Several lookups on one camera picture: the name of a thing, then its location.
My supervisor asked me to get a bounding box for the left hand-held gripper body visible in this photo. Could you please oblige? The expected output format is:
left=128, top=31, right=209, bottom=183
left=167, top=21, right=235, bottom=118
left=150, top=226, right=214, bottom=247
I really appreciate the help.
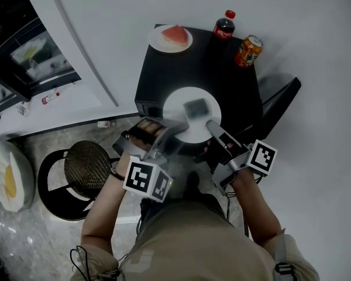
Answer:
left=112, top=116, right=181, bottom=203

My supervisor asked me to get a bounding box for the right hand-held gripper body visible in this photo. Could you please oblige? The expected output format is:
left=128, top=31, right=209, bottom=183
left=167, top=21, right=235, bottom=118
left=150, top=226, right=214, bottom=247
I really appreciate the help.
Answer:
left=211, top=138, right=278, bottom=196

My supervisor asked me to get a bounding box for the white round plate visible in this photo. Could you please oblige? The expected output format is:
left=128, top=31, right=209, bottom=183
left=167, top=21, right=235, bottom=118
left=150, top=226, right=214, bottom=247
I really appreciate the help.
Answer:
left=163, top=86, right=222, bottom=143
left=147, top=24, right=194, bottom=54

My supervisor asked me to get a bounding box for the dark block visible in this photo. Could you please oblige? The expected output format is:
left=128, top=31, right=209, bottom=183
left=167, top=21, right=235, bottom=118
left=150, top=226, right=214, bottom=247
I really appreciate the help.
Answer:
left=183, top=98, right=210, bottom=118

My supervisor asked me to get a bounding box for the black mini fridge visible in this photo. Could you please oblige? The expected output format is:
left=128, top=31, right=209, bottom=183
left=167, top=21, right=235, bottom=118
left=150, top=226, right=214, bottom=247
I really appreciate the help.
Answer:
left=134, top=23, right=302, bottom=163

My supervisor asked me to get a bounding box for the person's right forearm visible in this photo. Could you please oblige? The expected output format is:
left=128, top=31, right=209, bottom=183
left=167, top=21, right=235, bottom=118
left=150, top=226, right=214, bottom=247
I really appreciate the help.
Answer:
left=230, top=168, right=283, bottom=246

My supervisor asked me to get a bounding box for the person's left forearm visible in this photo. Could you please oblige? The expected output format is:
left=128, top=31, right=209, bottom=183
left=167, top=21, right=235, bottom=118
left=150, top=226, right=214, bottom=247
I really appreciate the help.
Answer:
left=81, top=150, right=135, bottom=255

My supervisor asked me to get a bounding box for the person's left hand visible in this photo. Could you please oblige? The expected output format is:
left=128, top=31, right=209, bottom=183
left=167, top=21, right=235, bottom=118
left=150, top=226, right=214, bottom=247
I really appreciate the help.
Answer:
left=129, top=119, right=165, bottom=152

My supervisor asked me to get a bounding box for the person's black shoe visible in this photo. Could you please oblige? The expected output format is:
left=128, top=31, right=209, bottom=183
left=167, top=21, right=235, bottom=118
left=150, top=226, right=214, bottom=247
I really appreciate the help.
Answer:
left=186, top=170, right=201, bottom=196

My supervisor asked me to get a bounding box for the black wicker chair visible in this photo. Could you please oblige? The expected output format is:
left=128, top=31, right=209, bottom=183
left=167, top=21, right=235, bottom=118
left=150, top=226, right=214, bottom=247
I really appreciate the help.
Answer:
left=37, top=140, right=121, bottom=222

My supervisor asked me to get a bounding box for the orange drink can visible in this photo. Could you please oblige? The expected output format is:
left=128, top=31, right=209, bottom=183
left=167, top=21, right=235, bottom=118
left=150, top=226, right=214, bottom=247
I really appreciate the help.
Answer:
left=234, top=35, right=263, bottom=68

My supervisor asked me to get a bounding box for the person's beige shirt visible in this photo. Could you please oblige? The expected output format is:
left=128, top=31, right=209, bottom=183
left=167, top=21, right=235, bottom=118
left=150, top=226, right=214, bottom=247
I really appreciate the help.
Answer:
left=70, top=200, right=320, bottom=281

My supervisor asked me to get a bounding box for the red watermelon slice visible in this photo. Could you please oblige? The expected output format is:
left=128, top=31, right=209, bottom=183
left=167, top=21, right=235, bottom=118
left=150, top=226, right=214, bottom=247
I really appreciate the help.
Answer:
left=161, top=24, right=189, bottom=45

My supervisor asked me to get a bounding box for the dark cola bottle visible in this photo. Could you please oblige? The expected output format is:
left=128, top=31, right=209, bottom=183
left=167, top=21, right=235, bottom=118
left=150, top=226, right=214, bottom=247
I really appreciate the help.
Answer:
left=212, top=9, right=236, bottom=40

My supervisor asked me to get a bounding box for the clear bottle red cap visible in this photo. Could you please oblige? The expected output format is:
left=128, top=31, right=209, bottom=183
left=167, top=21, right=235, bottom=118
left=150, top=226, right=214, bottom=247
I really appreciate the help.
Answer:
left=41, top=91, right=61, bottom=105

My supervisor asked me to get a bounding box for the small clear cup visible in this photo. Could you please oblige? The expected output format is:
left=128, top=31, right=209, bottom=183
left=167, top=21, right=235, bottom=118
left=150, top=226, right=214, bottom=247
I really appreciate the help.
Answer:
left=16, top=101, right=32, bottom=117

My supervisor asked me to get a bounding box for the white flower-shaped cushion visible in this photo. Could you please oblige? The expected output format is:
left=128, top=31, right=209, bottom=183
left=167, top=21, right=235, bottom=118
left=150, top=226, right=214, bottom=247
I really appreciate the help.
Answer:
left=0, top=140, right=36, bottom=213

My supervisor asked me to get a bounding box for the black body-worn cable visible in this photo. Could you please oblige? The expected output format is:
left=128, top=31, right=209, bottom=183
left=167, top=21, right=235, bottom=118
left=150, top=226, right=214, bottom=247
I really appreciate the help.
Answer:
left=70, top=245, right=121, bottom=281

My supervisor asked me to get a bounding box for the grey shoulder strap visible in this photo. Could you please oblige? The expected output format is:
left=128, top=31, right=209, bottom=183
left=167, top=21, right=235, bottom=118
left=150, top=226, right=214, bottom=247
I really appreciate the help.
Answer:
left=274, top=229, right=299, bottom=281

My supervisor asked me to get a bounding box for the black window frame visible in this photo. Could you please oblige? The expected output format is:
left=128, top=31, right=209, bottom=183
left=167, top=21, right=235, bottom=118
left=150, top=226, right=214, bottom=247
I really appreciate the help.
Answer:
left=0, top=0, right=82, bottom=119

